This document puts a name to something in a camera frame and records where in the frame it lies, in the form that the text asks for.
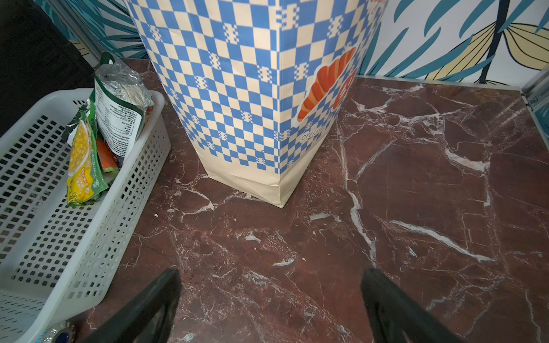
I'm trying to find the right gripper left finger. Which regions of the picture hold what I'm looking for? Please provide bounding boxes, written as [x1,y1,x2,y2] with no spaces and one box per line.
[84,269,182,342]

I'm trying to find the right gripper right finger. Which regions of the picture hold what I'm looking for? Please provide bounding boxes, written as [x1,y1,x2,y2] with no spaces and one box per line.
[361,268,462,342]

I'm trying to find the white perforated plastic basket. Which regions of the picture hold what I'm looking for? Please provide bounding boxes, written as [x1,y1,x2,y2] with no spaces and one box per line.
[1,89,170,342]

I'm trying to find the green yellow corn soup packet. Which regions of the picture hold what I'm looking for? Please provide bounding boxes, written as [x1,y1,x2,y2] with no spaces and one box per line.
[64,99,109,207]

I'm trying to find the green white barcode packet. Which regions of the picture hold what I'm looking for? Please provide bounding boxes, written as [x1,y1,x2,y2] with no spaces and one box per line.
[93,51,154,165]

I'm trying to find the paper bag blue checkered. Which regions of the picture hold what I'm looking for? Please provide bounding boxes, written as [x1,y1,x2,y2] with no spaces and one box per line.
[126,0,387,207]

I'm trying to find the black tool case orange latches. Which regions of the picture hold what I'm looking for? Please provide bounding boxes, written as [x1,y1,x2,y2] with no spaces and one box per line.
[1,1,93,134]

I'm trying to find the blue hose nozzle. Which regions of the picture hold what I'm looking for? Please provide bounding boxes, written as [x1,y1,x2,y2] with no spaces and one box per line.
[37,322,77,343]

